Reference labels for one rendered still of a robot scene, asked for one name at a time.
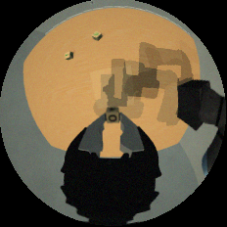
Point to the tan square mat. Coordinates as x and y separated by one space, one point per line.
113 87

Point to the beige letter block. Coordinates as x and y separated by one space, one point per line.
112 114
68 55
97 35

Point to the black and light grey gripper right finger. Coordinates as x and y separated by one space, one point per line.
137 144

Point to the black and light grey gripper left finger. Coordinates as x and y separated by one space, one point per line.
89 140

